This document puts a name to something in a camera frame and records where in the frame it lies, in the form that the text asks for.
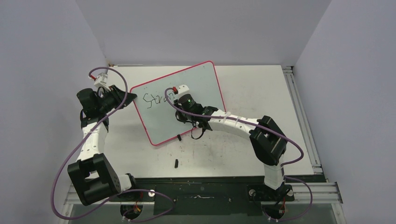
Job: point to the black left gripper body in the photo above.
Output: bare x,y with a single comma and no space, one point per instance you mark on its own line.
112,99

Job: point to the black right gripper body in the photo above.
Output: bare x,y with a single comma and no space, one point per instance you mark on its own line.
183,116

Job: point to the pink framed whiteboard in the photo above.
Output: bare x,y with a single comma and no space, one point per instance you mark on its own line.
192,89

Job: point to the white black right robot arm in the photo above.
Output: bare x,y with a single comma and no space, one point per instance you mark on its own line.
268,148

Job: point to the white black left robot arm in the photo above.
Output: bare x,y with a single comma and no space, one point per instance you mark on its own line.
92,175

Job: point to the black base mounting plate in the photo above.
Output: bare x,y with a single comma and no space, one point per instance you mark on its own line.
209,195

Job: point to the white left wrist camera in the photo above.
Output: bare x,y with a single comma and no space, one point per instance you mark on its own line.
101,81

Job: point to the aluminium rail right side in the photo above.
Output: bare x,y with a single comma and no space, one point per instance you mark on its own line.
302,119

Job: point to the aluminium rail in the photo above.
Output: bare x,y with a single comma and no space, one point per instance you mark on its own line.
322,192
302,119

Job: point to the aluminium front rail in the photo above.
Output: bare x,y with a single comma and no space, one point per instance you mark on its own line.
322,192

